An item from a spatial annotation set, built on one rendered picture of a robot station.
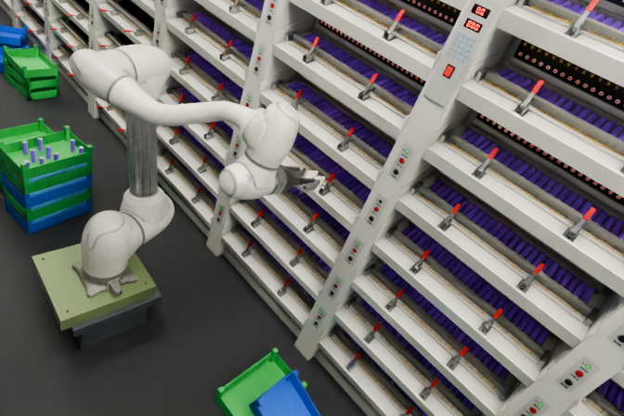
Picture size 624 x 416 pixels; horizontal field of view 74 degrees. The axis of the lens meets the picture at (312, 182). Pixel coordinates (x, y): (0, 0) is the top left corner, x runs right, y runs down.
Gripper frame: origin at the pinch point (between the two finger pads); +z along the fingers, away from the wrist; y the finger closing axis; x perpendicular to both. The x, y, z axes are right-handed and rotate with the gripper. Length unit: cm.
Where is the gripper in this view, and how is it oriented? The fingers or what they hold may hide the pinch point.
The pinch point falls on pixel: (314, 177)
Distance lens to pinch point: 143.8
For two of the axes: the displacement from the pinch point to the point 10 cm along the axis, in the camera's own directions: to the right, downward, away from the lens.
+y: 6.8, 5.8, -4.4
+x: 4.6, -8.1, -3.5
